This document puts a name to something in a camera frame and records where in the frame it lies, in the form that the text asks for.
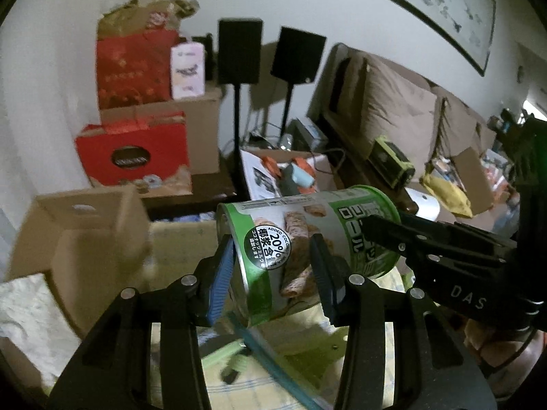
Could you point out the yellow bag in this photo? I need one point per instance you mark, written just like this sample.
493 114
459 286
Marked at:
448 196

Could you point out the cardboard box with white flap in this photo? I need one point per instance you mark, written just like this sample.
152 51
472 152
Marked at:
256 175

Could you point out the dark wooden low cabinet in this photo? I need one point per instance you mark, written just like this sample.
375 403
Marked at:
213 188

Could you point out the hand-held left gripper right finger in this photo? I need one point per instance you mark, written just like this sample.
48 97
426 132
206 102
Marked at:
324 282

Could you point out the grey black device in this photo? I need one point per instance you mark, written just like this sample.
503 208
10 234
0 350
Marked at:
305 134

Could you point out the red box with round logo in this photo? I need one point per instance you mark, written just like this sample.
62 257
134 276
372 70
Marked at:
162 136

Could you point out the green black portable radio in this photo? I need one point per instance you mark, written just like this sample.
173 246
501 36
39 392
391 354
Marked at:
391 162

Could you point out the white curtain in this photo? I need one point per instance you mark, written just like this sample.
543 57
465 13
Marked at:
42 115

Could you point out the teal bar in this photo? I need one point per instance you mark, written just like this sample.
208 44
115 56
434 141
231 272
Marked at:
265 354

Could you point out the crumpled brown paper bag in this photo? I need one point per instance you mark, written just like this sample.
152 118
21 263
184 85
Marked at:
141 13

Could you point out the framed ink painting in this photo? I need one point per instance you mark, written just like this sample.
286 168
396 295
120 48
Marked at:
427 4

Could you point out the green snack can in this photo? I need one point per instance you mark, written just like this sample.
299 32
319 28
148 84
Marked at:
299 205

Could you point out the black speaker stand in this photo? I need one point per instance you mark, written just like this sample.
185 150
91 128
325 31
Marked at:
287 106
237 136

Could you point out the teal grey tool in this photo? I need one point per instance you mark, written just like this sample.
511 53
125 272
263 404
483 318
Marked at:
301 177

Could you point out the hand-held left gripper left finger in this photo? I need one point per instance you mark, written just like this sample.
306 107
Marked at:
220 282

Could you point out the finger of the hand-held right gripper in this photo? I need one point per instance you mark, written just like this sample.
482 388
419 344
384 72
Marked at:
466 294
427 243

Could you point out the large brown cardboard box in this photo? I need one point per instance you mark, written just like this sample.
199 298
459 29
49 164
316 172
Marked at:
203 136

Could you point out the red gift bag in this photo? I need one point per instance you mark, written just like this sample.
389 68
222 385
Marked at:
132 72

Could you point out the white floral cloth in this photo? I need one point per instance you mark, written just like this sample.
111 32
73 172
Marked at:
30 320

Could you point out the brown cardboard piece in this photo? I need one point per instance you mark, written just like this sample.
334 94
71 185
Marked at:
474 179

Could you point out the black speaker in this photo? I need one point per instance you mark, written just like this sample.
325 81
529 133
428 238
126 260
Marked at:
239 51
299 55

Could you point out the large beige cushion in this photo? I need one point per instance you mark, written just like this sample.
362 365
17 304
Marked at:
397 111

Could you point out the yellow plaid tablecloth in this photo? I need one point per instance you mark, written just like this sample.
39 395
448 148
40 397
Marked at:
273 393

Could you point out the person's right forearm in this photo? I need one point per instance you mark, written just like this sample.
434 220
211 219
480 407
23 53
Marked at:
500 358

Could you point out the pile of colourful packets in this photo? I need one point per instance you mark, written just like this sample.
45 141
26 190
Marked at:
500 183

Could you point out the small white pink box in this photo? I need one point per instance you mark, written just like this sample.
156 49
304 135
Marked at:
188 72

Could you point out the white dome device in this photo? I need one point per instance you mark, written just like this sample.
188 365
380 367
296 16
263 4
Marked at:
425 205

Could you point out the brown sofa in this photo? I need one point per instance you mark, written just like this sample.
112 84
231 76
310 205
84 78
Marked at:
316 98

